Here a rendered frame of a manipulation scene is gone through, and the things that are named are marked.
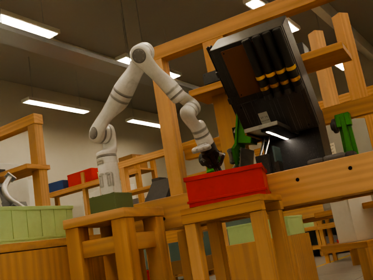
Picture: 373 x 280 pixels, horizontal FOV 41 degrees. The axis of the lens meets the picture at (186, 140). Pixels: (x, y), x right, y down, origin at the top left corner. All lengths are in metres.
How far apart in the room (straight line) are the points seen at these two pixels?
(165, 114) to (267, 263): 1.53
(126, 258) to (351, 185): 0.94
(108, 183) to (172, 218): 0.36
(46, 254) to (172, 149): 1.10
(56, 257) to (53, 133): 9.14
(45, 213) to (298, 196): 1.20
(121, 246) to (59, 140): 9.55
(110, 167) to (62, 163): 9.20
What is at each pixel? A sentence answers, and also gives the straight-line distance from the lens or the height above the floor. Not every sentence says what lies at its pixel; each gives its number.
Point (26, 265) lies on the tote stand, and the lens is 2.33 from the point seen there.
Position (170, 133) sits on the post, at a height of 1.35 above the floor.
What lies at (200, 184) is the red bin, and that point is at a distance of 1.99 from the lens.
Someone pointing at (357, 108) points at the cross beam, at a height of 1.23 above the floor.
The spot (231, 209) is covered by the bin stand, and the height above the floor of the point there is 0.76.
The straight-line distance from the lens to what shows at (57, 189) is 9.22.
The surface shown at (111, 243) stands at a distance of 2.12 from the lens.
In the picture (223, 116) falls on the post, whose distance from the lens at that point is 2.97.
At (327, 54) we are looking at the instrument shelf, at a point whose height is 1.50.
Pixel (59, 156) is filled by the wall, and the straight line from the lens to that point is 11.42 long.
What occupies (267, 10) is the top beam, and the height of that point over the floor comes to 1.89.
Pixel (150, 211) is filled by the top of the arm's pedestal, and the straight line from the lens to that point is 2.22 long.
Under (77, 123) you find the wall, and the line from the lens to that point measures 12.09.
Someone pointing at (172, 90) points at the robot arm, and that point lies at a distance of 2.13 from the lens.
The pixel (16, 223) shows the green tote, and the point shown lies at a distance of 2.43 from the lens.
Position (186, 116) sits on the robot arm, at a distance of 2.13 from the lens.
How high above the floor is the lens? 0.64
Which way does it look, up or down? 12 degrees up
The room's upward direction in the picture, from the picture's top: 10 degrees counter-clockwise
